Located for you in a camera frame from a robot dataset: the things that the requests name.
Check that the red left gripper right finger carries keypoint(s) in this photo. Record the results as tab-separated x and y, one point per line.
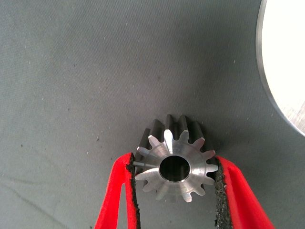
240	198

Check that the dark grey table cloth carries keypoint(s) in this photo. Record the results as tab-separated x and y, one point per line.
95	71

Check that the round metal carrier plate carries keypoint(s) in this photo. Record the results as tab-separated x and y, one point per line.
286	59

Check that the steel planetary gear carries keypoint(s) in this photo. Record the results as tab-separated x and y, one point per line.
190	167

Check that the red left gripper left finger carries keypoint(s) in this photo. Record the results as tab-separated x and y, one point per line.
119	174

